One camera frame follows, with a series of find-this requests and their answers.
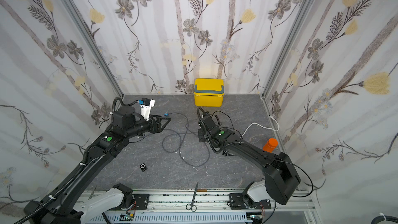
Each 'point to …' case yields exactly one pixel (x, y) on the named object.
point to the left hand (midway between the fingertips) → (166, 117)
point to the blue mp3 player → (166, 114)
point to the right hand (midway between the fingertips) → (204, 129)
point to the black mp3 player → (143, 167)
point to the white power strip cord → (272, 117)
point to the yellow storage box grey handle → (209, 92)
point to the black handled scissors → (190, 206)
